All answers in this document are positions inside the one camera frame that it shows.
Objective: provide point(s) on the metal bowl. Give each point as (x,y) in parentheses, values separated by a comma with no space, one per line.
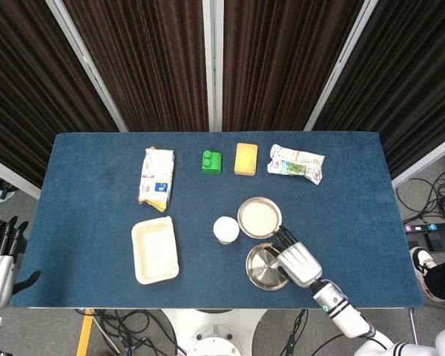
(260,236)

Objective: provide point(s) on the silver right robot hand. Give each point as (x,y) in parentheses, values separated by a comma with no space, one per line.
(300,263)

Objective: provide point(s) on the white partition base rail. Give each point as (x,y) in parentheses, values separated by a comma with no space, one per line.
(11,176)
(426,166)

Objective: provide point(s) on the white floral paper cup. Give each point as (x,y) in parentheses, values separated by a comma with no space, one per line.
(226,228)

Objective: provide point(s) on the black foot pedals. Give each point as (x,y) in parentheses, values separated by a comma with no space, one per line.
(435,241)

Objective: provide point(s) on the yellow sponge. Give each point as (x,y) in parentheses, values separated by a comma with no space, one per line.
(246,159)

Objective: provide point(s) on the green toy block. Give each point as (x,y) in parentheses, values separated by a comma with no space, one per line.
(215,165)

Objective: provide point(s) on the white yellow flour bag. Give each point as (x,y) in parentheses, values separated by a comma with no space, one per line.
(155,174)

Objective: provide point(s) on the small metal spoon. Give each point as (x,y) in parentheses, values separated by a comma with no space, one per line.
(269,266)

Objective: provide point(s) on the blue felt table cover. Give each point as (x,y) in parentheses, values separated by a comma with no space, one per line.
(96,185)

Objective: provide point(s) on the yellow floor tape strip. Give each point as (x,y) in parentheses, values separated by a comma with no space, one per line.
(84,333)

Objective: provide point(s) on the flat metal plate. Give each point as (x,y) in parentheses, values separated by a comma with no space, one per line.
(259,280)

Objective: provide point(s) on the crumpled white snack wrapper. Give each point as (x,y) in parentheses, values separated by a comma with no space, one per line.
(296,159)

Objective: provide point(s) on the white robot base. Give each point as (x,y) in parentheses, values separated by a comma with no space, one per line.
(211,326)

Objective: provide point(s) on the white partition post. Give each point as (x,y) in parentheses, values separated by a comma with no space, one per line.
(340,63)
(213,66)
(88,63)

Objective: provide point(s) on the cream plastic food container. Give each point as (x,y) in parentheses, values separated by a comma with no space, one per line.
(155,252)

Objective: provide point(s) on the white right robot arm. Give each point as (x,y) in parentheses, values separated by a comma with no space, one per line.
(348,315)

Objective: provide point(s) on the dark brown curtain panel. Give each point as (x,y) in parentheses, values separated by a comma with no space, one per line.
(152,66)
(22,92)
(411,92)
(282,66)

